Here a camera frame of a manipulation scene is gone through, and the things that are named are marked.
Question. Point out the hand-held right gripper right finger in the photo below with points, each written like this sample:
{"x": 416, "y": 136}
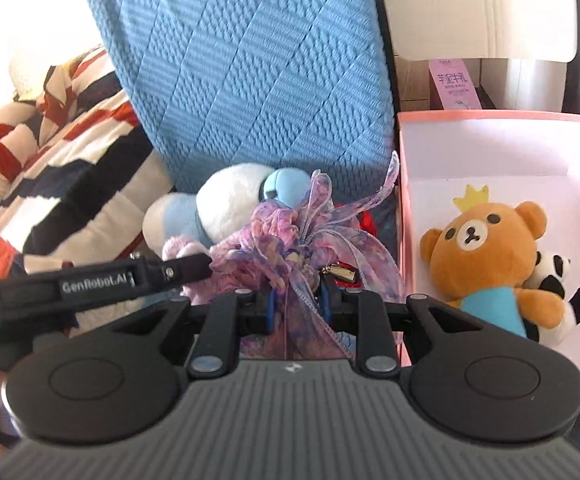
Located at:
{"x": 326, "y": 305}

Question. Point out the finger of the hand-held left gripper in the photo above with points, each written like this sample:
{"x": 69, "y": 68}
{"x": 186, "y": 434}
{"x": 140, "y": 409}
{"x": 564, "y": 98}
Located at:
{"x": 177, "y": 270}

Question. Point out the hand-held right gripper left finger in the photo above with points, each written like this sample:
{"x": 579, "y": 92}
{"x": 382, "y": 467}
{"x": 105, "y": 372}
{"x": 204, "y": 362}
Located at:
{"x": 269, "y": 310}

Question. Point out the purple ribbon hair bow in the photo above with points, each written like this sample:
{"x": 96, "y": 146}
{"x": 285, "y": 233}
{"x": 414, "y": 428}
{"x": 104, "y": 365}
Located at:
{"x": 290, "y": 240}

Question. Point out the brown bear plush toy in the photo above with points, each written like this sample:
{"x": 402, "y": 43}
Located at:
{"x": 485, "y": 260}

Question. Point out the pink cardboard box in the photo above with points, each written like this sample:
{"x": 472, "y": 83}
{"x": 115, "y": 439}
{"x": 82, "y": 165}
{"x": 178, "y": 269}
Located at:
{"x": 495, "y": 155}

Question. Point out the panda plush toy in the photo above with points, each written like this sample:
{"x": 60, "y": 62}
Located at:
{"x": 577, "y": 305}

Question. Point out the gold metal hair clip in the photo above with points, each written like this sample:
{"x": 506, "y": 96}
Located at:
{"x": 342, "y": 274}

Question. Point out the white and blue plush toy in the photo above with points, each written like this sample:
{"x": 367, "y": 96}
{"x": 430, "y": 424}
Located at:
{"x": 225, "y": 200}

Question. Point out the red hair claw clip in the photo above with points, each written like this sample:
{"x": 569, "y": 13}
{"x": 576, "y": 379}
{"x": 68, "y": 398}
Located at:
{"x": 365, "y": 220}

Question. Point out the red black white striped blanket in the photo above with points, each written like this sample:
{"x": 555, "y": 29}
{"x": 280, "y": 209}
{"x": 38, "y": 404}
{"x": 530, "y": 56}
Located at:
{"x": 70, "y": 170}

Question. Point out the cream quilted bedspread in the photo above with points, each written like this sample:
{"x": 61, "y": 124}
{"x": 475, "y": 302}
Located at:
{"x": 25, "y": 75}

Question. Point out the brown cardboard box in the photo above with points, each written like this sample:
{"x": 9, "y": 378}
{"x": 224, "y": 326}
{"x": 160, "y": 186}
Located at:
{"x": 412, "y": 85}

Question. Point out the pink drink carton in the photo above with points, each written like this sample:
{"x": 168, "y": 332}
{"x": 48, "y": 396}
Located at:
{"x": 452, "y": 85}

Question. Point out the white plastic chair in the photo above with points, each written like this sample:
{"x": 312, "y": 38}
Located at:
{"x": 470, "y": 10}

